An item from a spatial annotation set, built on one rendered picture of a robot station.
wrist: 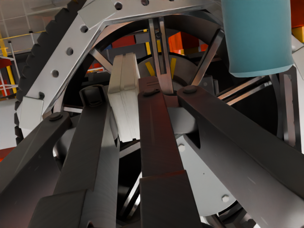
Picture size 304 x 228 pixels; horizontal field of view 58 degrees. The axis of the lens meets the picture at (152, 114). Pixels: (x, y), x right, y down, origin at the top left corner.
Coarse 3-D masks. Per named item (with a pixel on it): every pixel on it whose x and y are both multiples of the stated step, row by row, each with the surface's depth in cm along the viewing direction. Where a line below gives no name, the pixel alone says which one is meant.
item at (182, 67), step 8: (160, 56) 92; (176, 56) 93; (144, 64) 92; (152, 64) 93; (160, 64) 93; (176, 64) 93; (184, 64) 94; (192, 64) 94; (144, 72) 93; (176, 72) 94; (184, 72) 94; (192, 72) 95; (176, 80) 94; (184, 80) 95; (176, 88) 90
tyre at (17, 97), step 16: (80, 0) 52; (64, 16) 52; (48, 32) 52; (64, 32) 52; (32, 48) 53; (48, 48) 53; (32, 64) 53; (32, 80) 54; (16, 96) 55; (16, 112) 56; (16, 128) 55; (16, 144) 57; (224, 224) 64
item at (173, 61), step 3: (171, 60) 93; (174, 60) 93; (147, 63) 92; (171, 63) 93; (174, 63) 93; (147, 66) 92; (150, 66) 92; (171, 66) 93; (174, 66) 93; (150, 69) 92; (171, 69) 93; (174, 69) 93; (150, 72) 93; (153, 72) 93; (171, 72) 93; (153, 75) 93
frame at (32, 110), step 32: (96, 0) 44; (128, 0) 45; (160, 0) 45; (192, 0) 46; (96, 32) 45; (64, 64) 46; (32, 96) 46; (288, 96) 55; (32, 128) 47; (288, 128) 57; (256, 224) 55
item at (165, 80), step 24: (120, 24) 54; (144, 24) 65; (168, 24) 69; (192, 24) 64; (216, 24) 56; (96, 48) 56; (216, 48) 58; (168, 72) 58; (72, 96) 67; (216, 96) 60; (240, 96) 61; (264, 96) 65; (264, 120) 67; (120, 192) 74; (120, 216) 63
